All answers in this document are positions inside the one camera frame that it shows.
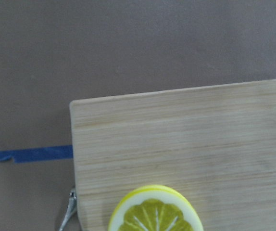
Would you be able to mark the lemon slice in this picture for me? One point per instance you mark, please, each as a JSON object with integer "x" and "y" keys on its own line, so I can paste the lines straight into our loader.
{"x": 154, "y": 208}

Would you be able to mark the bamboo cutting board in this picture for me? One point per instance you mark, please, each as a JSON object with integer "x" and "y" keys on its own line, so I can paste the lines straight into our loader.
{"x": 215, "y": 145}

